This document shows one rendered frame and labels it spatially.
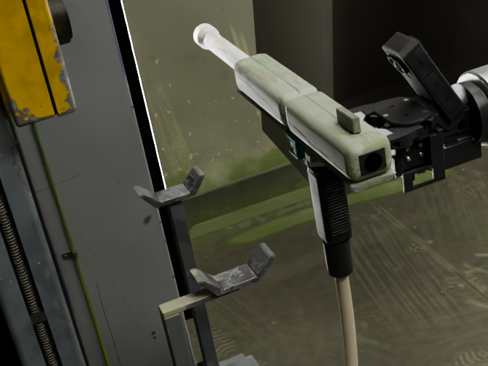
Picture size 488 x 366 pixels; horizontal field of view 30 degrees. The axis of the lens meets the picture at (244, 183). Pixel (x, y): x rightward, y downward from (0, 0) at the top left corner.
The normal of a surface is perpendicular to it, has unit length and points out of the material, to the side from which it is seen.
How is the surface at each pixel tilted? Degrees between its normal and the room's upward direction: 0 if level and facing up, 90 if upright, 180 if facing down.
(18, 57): 90
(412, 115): 0
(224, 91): 57
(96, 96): 90
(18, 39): 90
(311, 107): 1
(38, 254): 90
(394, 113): 0
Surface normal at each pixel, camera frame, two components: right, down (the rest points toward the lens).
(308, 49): -0.90, 0.33
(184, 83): 0.22, -0.15
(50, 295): 0.37, 0.39
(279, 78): -0.18, -0.87
